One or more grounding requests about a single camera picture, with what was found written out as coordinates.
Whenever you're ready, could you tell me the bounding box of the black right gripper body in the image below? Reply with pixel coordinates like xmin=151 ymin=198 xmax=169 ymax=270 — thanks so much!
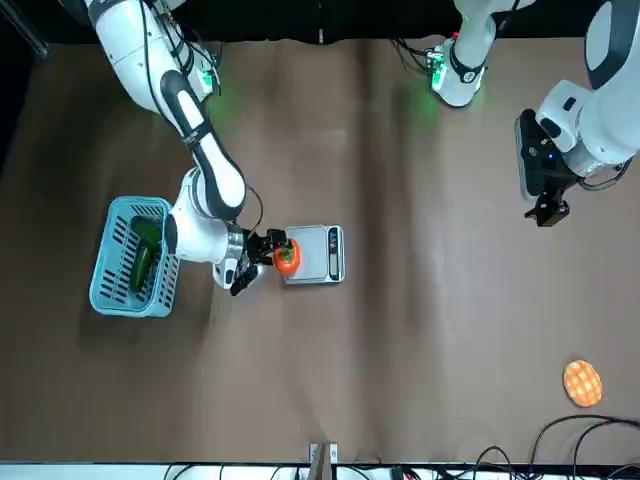
xmin=230 ymin=230 xmax=265 ymax=296

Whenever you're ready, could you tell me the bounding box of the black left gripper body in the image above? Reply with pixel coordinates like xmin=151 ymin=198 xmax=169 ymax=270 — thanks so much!
xmin=514 ymin=108 xmax=579 ymax=201

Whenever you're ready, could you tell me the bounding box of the red tomato with green stem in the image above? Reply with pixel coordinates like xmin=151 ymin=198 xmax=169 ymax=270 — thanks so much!
xmin=272 ymin=237 xmax=303 ymax=275

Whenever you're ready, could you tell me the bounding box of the silver digital kitchen scale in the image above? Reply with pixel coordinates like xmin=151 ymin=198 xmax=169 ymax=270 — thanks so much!
xmin=282 ymin=224 xmax=346 ymax=286

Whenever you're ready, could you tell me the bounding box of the light blue plastic shopping basket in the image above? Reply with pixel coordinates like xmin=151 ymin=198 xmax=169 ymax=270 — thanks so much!
xmin=88 ymin=195 xmax=182 ymax=319

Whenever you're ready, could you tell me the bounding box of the dark green vegetable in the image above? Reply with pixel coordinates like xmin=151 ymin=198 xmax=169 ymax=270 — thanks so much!
xmin=130 ymin=215 xmax=164 ymax=250

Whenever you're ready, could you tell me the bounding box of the green cucumber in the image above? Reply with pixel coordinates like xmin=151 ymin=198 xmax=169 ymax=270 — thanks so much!
xmin=128 ymin=247 xmax=154 ymax=293

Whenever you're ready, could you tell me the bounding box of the round orange checkered bread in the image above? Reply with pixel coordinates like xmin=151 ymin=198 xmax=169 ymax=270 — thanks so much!
xmin=562 ymin=358 xmax=604 ymax=408

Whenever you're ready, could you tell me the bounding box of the aluminium frame post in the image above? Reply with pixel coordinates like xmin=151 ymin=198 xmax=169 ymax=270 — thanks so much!
xmin=308 ymin=442 xmax=339 ymax=480

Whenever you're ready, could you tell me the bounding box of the long black looping cable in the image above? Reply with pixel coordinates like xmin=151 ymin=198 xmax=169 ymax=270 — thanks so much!
xmin=529 ymin=414 xmax=640 ymax=469

